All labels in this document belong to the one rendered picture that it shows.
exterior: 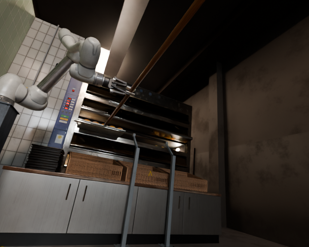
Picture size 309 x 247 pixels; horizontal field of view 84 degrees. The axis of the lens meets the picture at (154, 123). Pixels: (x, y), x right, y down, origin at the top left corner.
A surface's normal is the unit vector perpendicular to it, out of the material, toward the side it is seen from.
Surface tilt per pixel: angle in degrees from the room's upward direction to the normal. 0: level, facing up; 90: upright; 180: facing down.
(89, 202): 90
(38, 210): 90
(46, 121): 90
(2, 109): 90
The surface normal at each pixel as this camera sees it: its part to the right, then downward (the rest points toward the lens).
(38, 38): 0.44, -0.27
